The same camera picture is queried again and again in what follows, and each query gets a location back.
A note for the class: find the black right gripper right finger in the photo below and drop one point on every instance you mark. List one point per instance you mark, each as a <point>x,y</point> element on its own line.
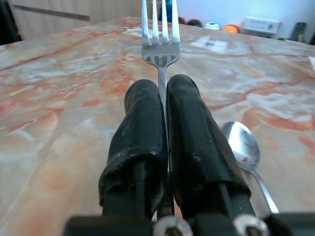
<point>194,137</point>

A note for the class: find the white rectangular box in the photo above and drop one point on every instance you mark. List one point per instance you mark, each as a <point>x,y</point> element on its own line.
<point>262,25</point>

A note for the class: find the dark upright device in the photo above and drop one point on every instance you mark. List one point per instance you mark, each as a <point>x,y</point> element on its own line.
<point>299,31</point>

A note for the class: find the beige wooden cabinet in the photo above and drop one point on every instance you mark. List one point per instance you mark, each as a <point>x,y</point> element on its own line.
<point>73,14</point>

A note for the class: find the blue bottle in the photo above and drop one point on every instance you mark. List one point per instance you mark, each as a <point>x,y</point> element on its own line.
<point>169,8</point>

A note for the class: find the orange ball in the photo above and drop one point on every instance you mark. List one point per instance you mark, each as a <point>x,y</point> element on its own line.
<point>231,28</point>

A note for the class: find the silver metal fork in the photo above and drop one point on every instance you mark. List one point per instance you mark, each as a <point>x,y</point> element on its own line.
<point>161,44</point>

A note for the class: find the silver metal spoon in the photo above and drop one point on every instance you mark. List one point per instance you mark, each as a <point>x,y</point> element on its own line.
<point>243,147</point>

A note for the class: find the white and teal ball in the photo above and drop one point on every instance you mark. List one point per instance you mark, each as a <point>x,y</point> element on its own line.
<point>212,25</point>

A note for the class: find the white paper sheet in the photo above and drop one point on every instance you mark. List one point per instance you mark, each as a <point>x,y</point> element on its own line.
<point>134,31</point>
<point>210,44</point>

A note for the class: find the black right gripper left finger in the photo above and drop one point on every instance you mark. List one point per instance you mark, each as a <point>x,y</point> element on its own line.
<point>137,137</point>

